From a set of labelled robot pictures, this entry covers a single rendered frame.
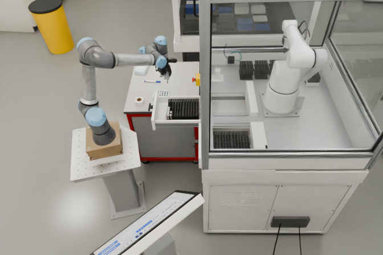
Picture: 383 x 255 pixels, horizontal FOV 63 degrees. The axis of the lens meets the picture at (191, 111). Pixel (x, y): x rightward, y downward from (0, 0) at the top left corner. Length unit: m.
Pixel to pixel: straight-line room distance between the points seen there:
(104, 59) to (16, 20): 3.71
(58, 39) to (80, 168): 2.66
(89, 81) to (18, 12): 3.43
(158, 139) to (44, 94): 1.85
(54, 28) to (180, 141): 2.49
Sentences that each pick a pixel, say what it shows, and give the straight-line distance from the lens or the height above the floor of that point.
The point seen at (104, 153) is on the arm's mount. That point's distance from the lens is 2.16.
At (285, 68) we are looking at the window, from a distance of 1.34.
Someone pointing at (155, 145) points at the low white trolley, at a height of 0.31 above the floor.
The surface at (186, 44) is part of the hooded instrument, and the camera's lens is 2.83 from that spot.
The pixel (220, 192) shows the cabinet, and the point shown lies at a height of 0.67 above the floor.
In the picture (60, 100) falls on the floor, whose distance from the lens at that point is 3.93.
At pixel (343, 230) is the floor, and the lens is 2.89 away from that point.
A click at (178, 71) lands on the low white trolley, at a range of 2.73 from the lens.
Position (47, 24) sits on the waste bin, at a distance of 4.44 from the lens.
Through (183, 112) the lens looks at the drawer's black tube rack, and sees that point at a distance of 2.17.
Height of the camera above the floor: 2.46
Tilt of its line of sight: 46 degrees down
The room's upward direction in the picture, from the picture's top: 3 degrees counter-clockwise
